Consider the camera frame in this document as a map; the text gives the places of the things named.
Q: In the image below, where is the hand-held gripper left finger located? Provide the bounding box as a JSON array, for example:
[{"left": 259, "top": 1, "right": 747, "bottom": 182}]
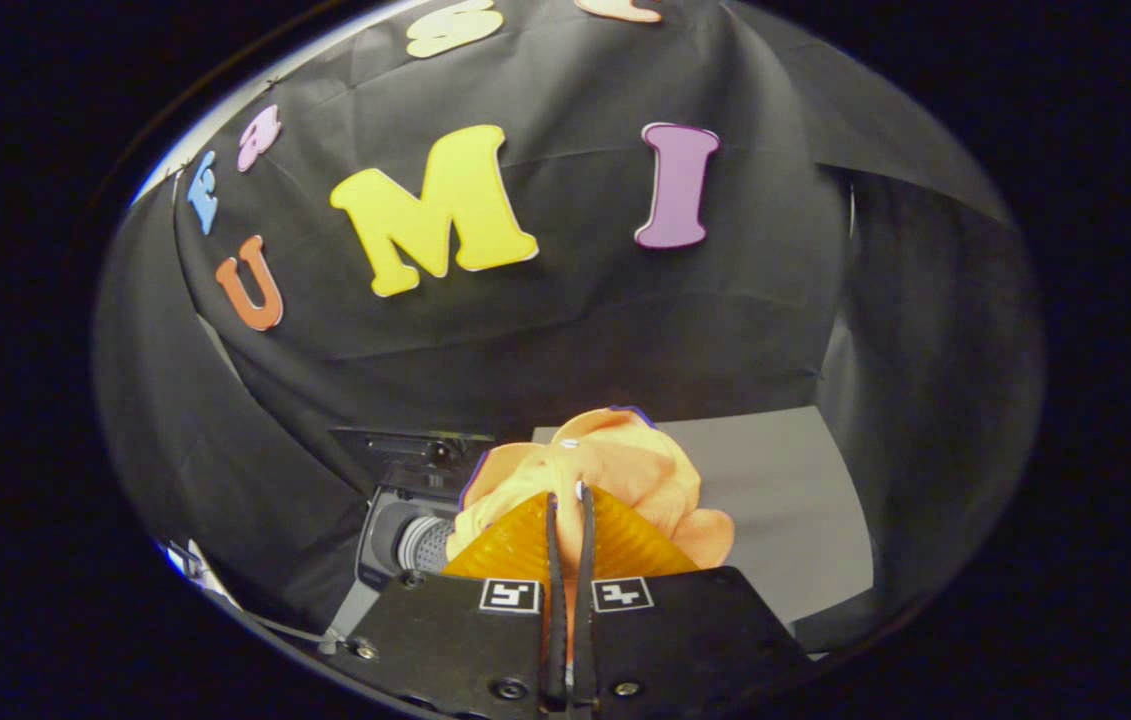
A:
[{"left": 325, "top": 490, "right": 568, "bottom": 717}]

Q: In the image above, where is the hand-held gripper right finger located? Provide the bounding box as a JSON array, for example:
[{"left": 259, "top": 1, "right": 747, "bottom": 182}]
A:
[{"left": 565, "top": 485, "right": 818, "bottom": 717}]

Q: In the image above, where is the grey washing machine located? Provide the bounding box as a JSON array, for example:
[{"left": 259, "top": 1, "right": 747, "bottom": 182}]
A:
[{"left": 320, "top": 460, "right": 471, "bottom": 653}]

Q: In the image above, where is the yellow orange garment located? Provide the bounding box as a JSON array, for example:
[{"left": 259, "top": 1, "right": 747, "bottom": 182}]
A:
[{"left": 447, "top": 405, "right": 736, "bottom": 573}]

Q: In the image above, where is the grey cabinet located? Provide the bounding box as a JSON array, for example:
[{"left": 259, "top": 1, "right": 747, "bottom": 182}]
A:
[{"left": 532, "top": 405, "right": 876, "bottom": 656}]

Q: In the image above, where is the white object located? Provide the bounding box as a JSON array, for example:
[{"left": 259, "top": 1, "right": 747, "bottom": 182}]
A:
[{"left": 163, "top": 538, "right": 231, "bottom": 606}]

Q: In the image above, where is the black backdrop cloth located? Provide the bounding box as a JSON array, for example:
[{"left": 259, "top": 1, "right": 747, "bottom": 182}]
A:
[{"left": 90, "top": 0, "right": 1046, "bottom": 641}]

